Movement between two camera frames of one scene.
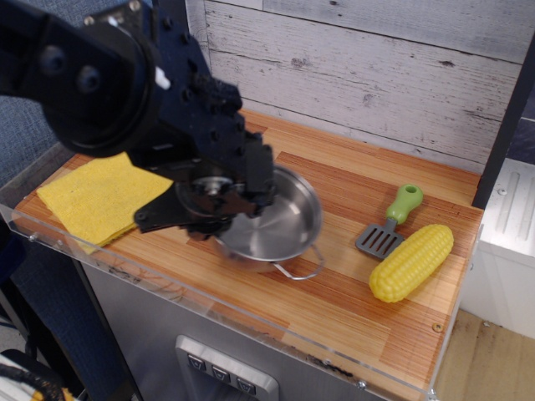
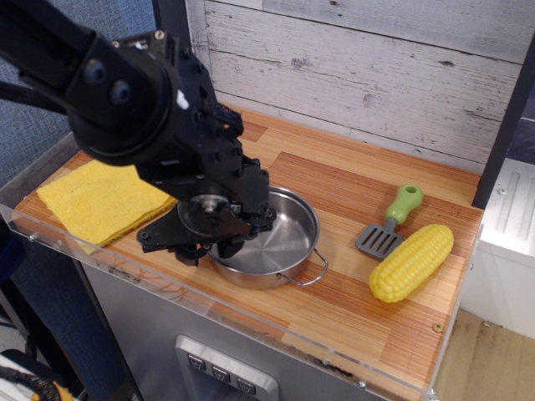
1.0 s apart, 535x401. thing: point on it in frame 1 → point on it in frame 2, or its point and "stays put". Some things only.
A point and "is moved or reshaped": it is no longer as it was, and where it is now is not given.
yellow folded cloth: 101,199 stays put
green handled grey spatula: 382,241 stays put
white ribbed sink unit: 500,286 stays put
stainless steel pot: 282,236 is moved or reshaped
